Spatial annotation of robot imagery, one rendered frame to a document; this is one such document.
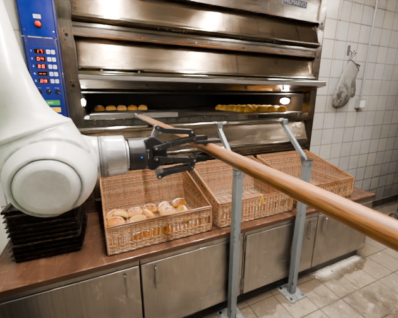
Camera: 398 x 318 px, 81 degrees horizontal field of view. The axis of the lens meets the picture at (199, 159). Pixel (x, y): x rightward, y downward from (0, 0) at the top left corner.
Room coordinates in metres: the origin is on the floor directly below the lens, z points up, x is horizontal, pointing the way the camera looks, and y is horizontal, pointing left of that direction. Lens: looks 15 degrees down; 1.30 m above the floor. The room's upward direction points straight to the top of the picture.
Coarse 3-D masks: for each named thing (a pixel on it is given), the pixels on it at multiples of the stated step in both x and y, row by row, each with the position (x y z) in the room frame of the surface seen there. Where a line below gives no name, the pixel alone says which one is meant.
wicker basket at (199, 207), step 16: (112, 176) 1.39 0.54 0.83; (128, 176) 1.43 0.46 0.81; (144, 176) 1.47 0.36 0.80; (176, 176) 1.55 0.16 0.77; (112, 192) 1.36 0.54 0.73; (128, 192) 1.40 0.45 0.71; (144, 192) 1.44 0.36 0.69; (176, 192) 1.52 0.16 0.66; (192, 192) 1.41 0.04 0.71; (112, 208) 1.34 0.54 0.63; (128, 208) 1.37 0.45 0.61; (176, 208) 1.42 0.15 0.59; (192, 208) 1.41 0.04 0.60; (208, 208) 1.16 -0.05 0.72; (128, 224) 0.99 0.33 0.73; (144, 224) 1.02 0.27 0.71; (160, 224) 1.05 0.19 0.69; (176, 224) 1.09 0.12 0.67; (192, 224) 1.13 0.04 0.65; (208, 224) 1.16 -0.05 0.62; (112, 240) 1.06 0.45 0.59; (128, 240) 0.99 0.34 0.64; (144, 240) 1.02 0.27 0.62; (160, 240) 1.05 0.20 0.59
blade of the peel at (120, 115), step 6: (90, 114) 1.69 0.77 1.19; (96, 114) 1.69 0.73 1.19; (102, 114) 1.43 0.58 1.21; (108, 114) 1.44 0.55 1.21; (114, 114) 1.45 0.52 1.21; (120, 114) 1.47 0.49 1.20; (126, 114) 1.48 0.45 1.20; (132, 114) 1.50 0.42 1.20; (144, 114) 1.53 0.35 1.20; (150, 114) 1.55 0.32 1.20; (156, 114) 1.56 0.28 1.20; (162, 114) 1.58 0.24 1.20; (168, 114) 1.60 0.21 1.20; (174, 114) 1.62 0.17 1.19
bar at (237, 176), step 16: (80, 128) 1.04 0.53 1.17; (96, 128) 1.07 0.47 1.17; (112, 128) 1.09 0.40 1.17; (128, 128) 1.12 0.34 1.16; (144, 128) 1.15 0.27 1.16; (288, 128) 1.49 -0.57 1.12; (224, 144) 1.24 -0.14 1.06; (304, 160) 1.32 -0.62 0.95; (240, 176) 1.12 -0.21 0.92; (304, 176) 1.31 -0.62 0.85; (240, 192) 1.12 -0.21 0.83; (240, 208) 1.12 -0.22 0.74; (304, 208) 1.31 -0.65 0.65; (240, 224) 1.12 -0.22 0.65; (304, 224) 1.31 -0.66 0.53; (288, 288) 1.33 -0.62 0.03
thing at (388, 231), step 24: (144, 120) 1.25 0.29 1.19; (192, 144) 0.66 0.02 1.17; (240, 168) 0.44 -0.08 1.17; (264, 168) 0.39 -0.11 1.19; (288, 192) 0.33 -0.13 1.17; (312, 192) 0.29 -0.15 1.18; (336, 216) 0.26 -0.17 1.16; (360, 216) 0.23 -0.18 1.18; (384, 216) 0.22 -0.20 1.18; (384, 240) 0.21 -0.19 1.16
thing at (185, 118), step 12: (84, 120) 1.38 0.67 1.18; (96, 120) 1.41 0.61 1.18; (108, 120) 1.44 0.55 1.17; (120, 120) 1.46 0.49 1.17; (132, 120) 1.49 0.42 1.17; (156, 120) 1.56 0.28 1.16; (168, 120) 1.59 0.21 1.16; (180, 120) 1.62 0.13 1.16; (192, 120) 1.66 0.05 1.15; (204, 120) 1.70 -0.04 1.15; (216, 120) 1.74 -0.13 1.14; (228, 120) 1.78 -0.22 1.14
